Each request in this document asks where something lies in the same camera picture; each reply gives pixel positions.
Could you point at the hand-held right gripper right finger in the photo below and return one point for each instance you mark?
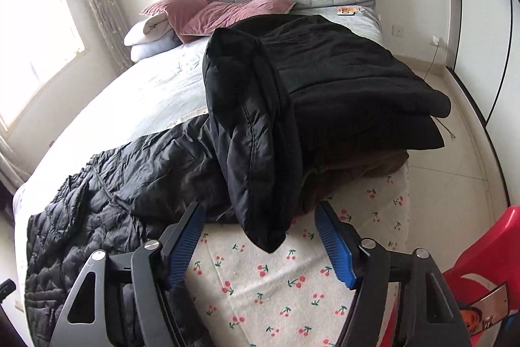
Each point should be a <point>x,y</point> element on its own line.
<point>334,245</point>

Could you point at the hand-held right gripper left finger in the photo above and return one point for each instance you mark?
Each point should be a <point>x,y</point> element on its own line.
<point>187,239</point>

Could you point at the dark grey quilted jacket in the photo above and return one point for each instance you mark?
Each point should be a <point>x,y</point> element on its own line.
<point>122,188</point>

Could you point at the black puffer jacket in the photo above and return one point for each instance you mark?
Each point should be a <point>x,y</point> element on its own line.
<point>284,95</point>

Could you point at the brown folded garment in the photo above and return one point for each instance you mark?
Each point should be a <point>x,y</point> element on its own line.
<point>357,170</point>

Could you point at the red plastic chair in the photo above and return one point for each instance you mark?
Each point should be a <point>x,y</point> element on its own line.
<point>483,261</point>

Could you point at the bed with cherry print sheet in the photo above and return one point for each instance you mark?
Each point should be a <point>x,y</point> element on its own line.
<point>142,95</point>

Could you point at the white pillows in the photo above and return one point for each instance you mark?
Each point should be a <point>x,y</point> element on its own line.
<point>148,36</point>

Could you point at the pink velvet pillow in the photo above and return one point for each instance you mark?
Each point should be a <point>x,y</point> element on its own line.
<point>170,7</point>
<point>231,15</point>

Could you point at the white plugged charger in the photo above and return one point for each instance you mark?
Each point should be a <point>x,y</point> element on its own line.
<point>436,40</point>

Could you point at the orange and white packet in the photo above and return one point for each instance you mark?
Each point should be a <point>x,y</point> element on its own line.
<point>346,10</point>

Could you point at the window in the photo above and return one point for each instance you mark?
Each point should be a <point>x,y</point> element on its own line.
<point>36,46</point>

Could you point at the beige curtain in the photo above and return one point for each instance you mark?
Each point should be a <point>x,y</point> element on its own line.
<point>101,5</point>

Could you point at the white wardrobe with black trim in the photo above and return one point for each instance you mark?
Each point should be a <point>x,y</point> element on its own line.
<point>487,26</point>

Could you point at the white wall socket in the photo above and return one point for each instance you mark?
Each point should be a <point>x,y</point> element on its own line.
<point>398,30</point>

